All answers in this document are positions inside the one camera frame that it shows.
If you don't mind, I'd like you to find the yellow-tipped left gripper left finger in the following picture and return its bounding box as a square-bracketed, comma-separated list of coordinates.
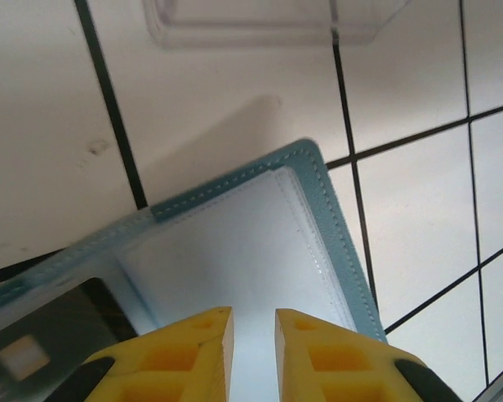
[68, 305, 236, 402]

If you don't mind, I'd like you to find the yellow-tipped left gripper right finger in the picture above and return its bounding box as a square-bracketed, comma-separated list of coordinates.
[274, 307, 460, 402]

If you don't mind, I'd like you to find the black credit card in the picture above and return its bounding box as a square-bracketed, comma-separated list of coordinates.
[0, 276, 138, 402]

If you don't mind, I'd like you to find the teal leather card holder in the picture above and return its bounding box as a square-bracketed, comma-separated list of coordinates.
[0, 137, 389, 402]

